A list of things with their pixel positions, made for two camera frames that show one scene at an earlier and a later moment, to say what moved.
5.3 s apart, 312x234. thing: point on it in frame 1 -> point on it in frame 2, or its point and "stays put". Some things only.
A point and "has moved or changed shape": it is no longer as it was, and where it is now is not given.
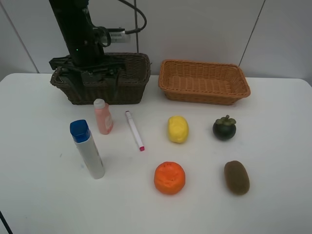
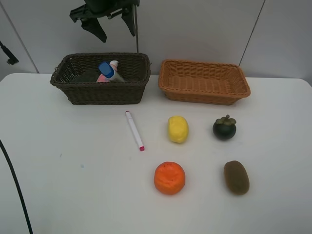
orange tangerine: [169, 177] stays put
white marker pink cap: [135, 130] stays put
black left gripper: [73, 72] -> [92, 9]
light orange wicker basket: [211, 83] stays put
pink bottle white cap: [104, 115] has moved or changed shape
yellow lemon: [178, 129] stays put
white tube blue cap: [82, 137] has moved or changed shape
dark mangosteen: [224, 128] stays put
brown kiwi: [236, 177] stays put
